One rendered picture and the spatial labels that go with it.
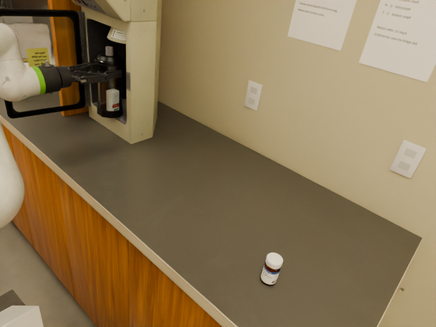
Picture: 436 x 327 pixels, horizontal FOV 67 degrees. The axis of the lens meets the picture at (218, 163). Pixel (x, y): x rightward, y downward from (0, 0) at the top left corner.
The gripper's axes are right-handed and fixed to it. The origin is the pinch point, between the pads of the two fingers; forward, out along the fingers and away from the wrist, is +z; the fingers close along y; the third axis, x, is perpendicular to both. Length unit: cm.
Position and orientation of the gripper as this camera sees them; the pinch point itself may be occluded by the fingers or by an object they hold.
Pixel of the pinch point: (108, 70)
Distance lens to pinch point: 141.0
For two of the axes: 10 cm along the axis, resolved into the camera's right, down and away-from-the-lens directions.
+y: -7.2, -4.4, 5.3
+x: -1.2, 8.4, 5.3
